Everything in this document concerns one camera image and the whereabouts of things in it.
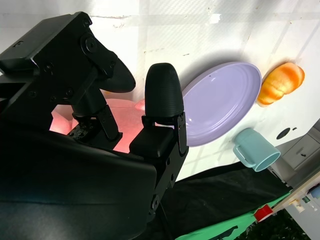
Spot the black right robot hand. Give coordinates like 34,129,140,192
0,11,190,240

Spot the pink plush doll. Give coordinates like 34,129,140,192
49,97,146,155

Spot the purple plate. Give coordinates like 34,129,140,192
181,61,263,148

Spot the black backdrop cloth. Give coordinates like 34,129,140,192
147,162,294,240

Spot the green cloth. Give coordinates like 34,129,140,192
174,188,298,240

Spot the teal plastic mug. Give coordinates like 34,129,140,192
232,127,281,172

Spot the grey drawer cabinet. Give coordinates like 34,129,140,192
267,124,320,187

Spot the orange white striped pumpkin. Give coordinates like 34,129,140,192
256,62,306,108

